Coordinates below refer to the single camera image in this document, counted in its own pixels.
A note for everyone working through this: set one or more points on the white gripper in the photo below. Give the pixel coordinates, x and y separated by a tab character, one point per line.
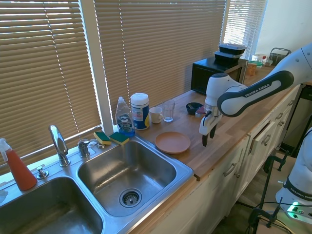
206	126

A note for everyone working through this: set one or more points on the orange plastic plate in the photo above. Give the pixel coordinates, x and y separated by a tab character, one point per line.
172	142

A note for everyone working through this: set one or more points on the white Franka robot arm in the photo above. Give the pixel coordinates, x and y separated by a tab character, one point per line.
253	93

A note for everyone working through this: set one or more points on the white ceramic mug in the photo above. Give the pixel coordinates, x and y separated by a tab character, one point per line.
155	115

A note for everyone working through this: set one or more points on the stainless double basin sink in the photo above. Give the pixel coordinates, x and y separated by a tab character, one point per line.
136	168

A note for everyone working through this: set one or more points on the metal sink drain strainer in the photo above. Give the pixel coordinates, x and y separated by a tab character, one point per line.
130	197

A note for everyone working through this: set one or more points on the chrome sink faucet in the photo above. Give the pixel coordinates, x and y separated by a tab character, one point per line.
58	143

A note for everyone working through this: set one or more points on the chrome sink knob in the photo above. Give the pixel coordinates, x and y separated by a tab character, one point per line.
42	172

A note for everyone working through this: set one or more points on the dark small bowl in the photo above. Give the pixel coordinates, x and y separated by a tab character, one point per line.
192	107

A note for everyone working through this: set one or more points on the clear drinking glass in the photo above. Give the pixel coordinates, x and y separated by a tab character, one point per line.
168	110

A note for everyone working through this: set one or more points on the white kitchen cabinets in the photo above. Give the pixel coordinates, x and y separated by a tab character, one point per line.
219	185

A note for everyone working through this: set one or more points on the black microwave oven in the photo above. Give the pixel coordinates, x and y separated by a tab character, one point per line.
202	73

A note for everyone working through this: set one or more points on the white wipes canister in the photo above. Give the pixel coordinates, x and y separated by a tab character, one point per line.
140	111

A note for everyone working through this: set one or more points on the black bar clamp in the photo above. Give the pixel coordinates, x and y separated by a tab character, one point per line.
279	161
264	214

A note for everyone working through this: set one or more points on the orange cardboard box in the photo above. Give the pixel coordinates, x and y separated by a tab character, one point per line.
251	69

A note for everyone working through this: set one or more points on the black food container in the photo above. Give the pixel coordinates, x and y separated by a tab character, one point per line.
225	58
232	48

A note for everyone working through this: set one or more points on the clear Dawn soap bottle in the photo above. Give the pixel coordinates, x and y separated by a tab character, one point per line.
124	119

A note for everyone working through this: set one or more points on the green lidded container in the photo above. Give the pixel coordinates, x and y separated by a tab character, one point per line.
256	64

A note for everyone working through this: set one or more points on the yellow green sponge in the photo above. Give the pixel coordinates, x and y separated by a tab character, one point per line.
102	138
119	138

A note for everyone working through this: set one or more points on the white plastic container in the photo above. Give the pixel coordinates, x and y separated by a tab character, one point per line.
259	57

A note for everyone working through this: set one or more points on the medium beige window blind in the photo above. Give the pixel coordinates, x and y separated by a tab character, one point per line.
158	48

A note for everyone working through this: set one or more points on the grey cutlery caddy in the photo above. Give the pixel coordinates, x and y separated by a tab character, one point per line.
278	55

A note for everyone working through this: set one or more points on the narrow beige window blind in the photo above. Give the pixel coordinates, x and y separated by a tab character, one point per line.
243	22

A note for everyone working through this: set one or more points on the chrome soap dispenser pump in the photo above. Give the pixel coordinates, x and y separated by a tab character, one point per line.
84	147

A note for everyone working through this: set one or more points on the white window mullion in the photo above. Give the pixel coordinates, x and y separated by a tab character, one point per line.
98	73

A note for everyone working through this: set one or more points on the wide beige window blind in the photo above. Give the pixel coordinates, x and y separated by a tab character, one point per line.
36	73

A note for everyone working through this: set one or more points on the red spray bottle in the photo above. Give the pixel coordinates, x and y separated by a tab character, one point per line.
20	170

